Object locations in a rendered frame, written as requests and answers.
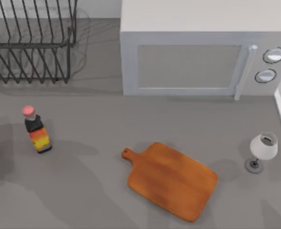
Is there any microwave knob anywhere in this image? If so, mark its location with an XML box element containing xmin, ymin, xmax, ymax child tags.
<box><xmin>262</xmin><ymin>47</ymin><xmax>281</xmax><ymax>64</ymax></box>
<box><xmin>254</xmin><ymin>69</ymin><xmax>277</xmax><ymax>84</ymax></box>

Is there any dark wire dish rack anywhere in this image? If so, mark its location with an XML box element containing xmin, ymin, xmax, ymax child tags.
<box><xmin>0</xmin><ymin>0</ymin><xmax>79</xmax><ymax>84</ymax></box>

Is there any pale microwave oven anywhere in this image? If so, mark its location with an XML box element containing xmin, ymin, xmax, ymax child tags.
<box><xmin>120</xmin><ymin>0</ymin><xmax>281</xmax><ymax>97</ymax></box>

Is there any wooden cutting board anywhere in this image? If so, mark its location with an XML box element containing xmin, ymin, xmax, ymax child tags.
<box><xmin>121</xmin><ymin>142</ymin><xmax>219</xmax><ymax>223</ymax></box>

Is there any black bottle with red cap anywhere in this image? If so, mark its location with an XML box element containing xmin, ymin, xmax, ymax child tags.
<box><xmin>22</xmin><ymin>105</ymin><xmax>53</xmax><ymax>154</ymax></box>

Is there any microwave oven door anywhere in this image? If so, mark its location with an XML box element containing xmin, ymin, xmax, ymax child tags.
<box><xmin>121</xmin><ymin>31</ymin><xmax>249</xmax><ymax>96</ymax></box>

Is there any pale microwave door handle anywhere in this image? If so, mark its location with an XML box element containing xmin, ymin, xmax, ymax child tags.
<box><xmin>234</xmin><ymin>44</ymin><xmax>258</xmax><ymax>101</ymax></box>

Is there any grey wine glass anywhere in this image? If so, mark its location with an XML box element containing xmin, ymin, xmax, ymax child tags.
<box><xmin>245</xmin><ymin>131</ymin><xmax>279</xmax><ymax>174</ymax></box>

